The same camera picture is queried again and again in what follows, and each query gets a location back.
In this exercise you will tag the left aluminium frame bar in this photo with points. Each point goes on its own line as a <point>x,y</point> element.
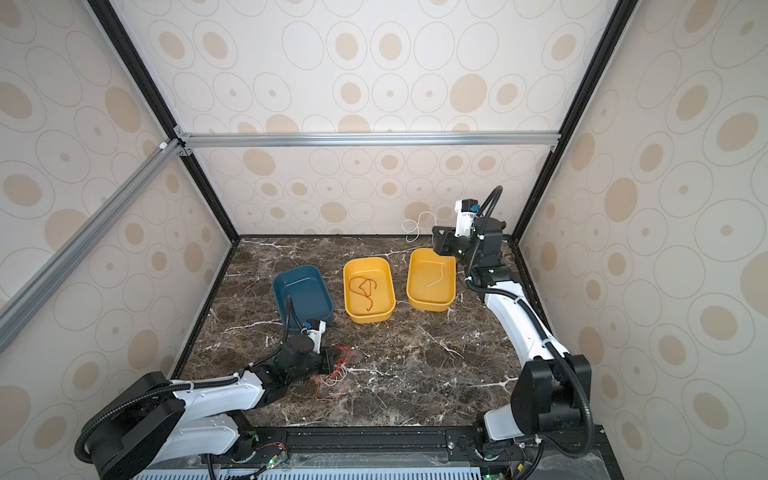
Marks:
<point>37,291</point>

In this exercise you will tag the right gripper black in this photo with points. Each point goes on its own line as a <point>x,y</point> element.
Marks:
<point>446,240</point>

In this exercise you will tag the middle yellow plastic bin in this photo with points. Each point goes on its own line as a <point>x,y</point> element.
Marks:
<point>369,293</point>

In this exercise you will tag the right yellow plastic bin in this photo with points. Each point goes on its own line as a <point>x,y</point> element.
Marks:
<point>431,281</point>

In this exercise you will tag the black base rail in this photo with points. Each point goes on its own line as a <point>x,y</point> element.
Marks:
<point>458,452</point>

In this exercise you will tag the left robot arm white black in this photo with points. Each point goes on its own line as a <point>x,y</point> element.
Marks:
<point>157,419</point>

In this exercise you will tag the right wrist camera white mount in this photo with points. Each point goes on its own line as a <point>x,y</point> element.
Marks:
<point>466,211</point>

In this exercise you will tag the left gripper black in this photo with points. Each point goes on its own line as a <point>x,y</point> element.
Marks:
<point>327,364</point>

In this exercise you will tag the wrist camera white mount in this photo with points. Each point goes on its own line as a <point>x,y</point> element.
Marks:
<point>466,211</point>
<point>315,330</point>

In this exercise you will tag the yellow plastic bin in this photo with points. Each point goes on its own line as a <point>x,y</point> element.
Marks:
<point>369,293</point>
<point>431,281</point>

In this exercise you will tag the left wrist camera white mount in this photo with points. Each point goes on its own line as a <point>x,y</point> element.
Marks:
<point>315,330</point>

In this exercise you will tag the teal plastic bin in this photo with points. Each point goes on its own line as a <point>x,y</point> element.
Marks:
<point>310,296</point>

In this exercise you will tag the horizontal aluminium frame bar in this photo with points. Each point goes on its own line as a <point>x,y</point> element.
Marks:
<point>387,139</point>

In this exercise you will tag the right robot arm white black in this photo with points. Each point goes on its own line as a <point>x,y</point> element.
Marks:
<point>551,397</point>

